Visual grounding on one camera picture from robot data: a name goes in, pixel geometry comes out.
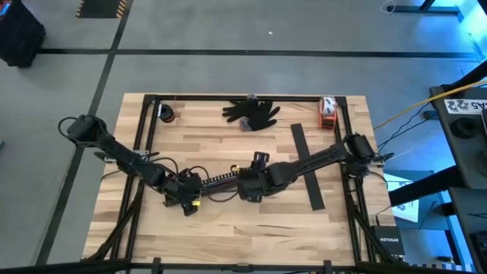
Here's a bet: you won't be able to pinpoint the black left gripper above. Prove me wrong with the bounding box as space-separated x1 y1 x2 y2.
162 167 205 217

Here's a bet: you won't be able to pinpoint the white paper sheet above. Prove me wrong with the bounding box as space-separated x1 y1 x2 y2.
381 173 420 224

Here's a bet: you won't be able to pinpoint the black striped floor mat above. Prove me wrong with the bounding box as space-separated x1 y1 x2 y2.
75 0 129 20

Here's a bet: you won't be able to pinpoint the black crate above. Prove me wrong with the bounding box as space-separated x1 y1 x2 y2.
0 0 47 69

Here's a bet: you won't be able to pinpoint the white printed label sheet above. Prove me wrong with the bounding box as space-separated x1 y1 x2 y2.
444 97 487 115

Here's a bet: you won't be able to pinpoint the black floor stand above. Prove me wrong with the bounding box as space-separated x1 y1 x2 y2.
386 0 464 22

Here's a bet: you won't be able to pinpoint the orange tape dispenser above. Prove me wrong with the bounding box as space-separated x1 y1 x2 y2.
317 95 339 130

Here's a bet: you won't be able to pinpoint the black metal table frame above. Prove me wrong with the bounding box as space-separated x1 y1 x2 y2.
81 93 393 274

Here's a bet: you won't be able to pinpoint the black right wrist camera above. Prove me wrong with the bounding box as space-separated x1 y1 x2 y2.
250 151 271 173

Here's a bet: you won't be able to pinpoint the black round spool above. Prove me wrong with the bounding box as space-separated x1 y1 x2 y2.
158 103 177 124

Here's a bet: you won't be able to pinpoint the black raceway cover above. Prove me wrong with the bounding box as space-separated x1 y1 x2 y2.
290 123 326 212

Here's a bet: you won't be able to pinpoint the black network switch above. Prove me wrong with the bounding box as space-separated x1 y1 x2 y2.
371 225 406 258

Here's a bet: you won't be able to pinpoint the yellow cord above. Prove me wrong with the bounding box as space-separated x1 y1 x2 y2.
374 78 487 131

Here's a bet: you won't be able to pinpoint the black slotted cable raceway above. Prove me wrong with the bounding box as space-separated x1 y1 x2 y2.
199 170 244 193

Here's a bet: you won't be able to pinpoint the black desk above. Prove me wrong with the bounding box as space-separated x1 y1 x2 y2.
428 84 487 191

